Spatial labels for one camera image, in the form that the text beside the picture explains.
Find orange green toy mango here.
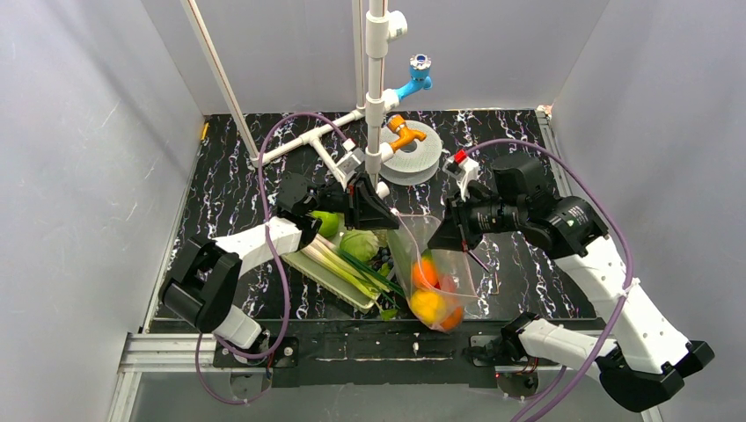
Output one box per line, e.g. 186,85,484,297
411,250,439,289

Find clear zip top bag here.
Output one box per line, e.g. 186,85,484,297
387,212,478,332

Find orange toy fruit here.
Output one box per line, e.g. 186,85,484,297
440,307,464,332

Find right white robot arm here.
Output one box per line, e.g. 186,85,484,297
428,151,714,412

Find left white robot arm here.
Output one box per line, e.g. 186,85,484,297
158,173,399,358

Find green toy apple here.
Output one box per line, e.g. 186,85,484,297
311,211,341,239

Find green toy cabbage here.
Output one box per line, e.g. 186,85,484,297
339,229,380,262

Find dark toy grapes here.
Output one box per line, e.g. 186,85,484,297
375,248,391,262

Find grey filament spool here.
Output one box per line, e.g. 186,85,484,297
379,120,443,186

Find orange toy faucet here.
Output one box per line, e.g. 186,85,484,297
386,114,427,153

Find pale green plastic basket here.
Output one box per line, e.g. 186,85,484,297
282,229,391,313

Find green toy scallions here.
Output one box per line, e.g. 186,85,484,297
299,236,403,321

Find blue toy faucet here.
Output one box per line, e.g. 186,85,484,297
395,54,433,101

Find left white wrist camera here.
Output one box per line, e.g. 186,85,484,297
334,138,365,186

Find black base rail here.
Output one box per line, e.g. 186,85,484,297
213,317,602,389

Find white pvc pipe frame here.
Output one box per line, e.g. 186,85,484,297
181,1,407,199

